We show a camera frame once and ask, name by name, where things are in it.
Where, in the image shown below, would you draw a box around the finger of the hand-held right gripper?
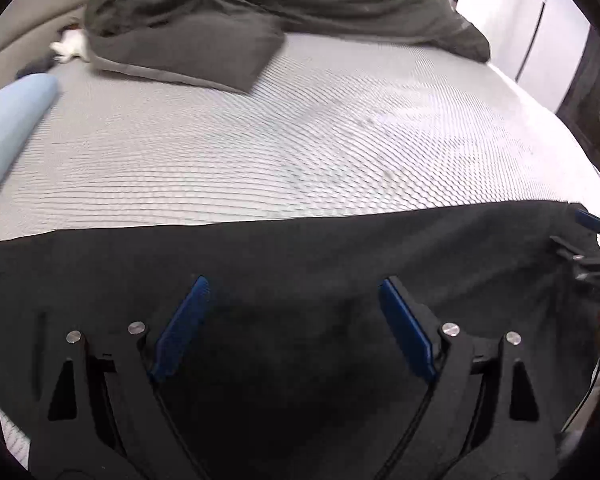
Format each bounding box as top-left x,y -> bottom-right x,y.
573,207 -> 600,237
550,236 -> 600,268

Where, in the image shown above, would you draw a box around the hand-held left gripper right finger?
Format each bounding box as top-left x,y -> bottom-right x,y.
377,276 -> 557,480

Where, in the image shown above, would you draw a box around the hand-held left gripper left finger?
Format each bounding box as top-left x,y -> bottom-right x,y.
27,275 -> 212,480

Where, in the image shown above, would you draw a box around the black pants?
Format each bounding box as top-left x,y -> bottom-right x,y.
0,200 -> 600,480

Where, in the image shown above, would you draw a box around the dark wooden furniture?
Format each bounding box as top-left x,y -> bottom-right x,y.
555,22 -> 600,171

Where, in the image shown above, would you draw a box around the bed with white patterned sheet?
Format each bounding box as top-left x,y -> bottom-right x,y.
0,30 -> 600,471

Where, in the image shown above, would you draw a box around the light blue pillow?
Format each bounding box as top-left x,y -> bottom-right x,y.
0,72 -> 61,222

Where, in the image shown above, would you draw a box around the white plush toy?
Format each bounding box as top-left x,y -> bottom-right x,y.
50,30 -> 92,64

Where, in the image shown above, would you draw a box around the dark grey duvet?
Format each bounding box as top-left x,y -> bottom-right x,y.
82,0 -> 492,94

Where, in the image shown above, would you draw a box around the beige padded headboard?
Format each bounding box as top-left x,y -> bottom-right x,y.
0,0 -> 97,102

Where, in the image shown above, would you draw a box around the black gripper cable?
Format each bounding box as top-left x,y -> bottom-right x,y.
560,330 -> 600,436

